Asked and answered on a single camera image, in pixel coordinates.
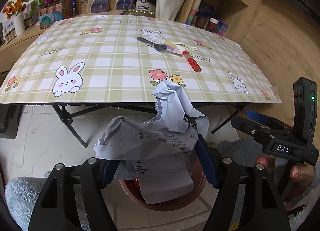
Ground white paper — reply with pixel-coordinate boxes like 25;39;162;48
94;80;209;204

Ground dark red trash bin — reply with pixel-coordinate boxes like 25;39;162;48
119;152;207;211

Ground right hand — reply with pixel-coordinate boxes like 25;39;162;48
256;155;315;201

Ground cream plastic fork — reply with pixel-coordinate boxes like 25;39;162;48
174;42;198;51

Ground small blue purple box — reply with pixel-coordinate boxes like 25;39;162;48
215;20;228;36

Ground red paper cup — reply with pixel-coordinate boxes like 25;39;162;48
206;18;219;32

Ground colourful candle card pack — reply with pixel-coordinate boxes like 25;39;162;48
151;38;183;56

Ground black plastic spoon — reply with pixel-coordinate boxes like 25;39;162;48
137;36;167;52

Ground green plaid bunny tablecloth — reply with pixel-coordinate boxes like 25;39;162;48
1;15;281;104

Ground stack of pastel cups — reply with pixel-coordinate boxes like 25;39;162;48
186;0;202;25

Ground white flower vase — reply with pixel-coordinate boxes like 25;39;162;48
155;0;185;21

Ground gold and blue gift box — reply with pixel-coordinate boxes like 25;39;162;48
75;0;110;15

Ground black folding table frame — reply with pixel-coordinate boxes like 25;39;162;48
18;105;239;151

